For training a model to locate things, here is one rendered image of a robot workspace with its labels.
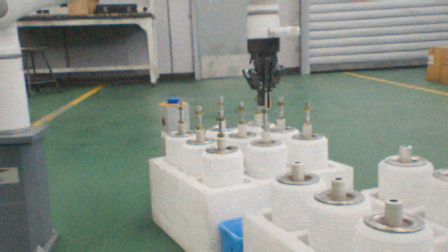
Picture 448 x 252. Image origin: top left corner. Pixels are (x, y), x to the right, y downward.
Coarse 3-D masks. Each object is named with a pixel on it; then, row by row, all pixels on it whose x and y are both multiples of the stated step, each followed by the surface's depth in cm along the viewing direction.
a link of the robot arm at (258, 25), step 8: (248, 16) 114; (256, 16) 112; (264, 16) 112; (272, 16) 112; (248, 24) 114; (256, 24) 112; (264, 24) 112; (272, 24) 112; (248, 32) 114; (256, 32) 112; (264, 32) 112; (272, 32) 108; (280, 32) 108; (288, 32) 110; (296, 32) 112
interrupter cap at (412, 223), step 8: (368, 216) 70; (376, 216) 70; (408, 216) 70; (416, 216) 69; (368, 224) 67; (376, 224) 67; (384, 224) 68; (408, 224) 67; (416, 224) 67; (424, 224) 67; (392, 232) 65; (400, 232) 65; (408, 232) 65
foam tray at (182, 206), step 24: (168, 168) 130; (288, 168) 124; (336, 168) 123; (168, 192) 129; (192, 192) 114; (216, 192) 108; (240, 192) 110; (264, 192) 113; (168, 216) 131; (192, 216) 116; (216, 216) 108; (240, 216) 111; (192, 240) 117; (216, 240) 109
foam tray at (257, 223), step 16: (368, 192) 104; (384, 208) 96; (416, 208) 94; (256, 224) 90; (272, 224) 89; (432, 224) 86; (256, 240) 91; (272, 240) 85; (288, 240) 82; (304, 240) 84
